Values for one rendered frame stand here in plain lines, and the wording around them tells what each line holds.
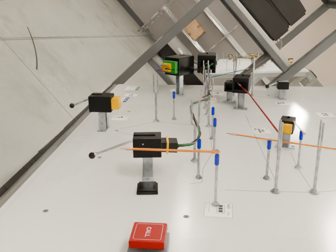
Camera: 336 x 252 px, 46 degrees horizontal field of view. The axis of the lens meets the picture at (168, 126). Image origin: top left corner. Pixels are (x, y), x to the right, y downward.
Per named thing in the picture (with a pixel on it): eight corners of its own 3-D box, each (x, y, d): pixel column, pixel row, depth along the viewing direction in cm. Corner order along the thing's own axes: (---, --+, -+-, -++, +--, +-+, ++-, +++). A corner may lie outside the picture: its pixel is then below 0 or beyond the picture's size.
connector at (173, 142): (153, 146, 81) (154, 137, 80) (177, 147, 81) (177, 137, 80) (154, 151, 78) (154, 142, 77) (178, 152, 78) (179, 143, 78)
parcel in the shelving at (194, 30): (182, 28, 745) (194, 18, 737) (185, 28, 785) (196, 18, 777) (193, 41, 747) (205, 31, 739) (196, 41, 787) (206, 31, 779)
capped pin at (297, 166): (296, 169, 84) (300, 131, 81) (292, 166, 85) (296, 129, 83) (302, 169, 84) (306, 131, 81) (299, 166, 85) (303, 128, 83)
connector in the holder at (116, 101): (114, 105, 110) (114, 95, 109) (121, 105, 109) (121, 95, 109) (111, 109, 106) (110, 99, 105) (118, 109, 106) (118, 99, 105)
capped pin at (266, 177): (269, 180, 79) (272, 140, 76) (261, 179, 80) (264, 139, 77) (271, 177, 80) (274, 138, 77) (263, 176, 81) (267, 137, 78)
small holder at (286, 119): (298, 138, 102) (301, 112, 99) (293, 150, 94) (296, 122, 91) (279, 136, 103) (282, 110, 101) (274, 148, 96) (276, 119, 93)
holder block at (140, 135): (134, 150, 82) (133, 131, 80) (161, 149, 82) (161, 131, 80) (133, 158, 78) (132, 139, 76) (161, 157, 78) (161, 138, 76)
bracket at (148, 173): (142, 171, 83) (142, 149, 82) (154, 171, 83) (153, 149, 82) (142, 181, 79) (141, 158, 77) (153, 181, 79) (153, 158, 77)
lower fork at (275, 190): (281, 194, 73) (288, 122, 69) (271, 194, 74) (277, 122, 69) (279, 189, 75) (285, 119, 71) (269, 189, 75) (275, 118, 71)
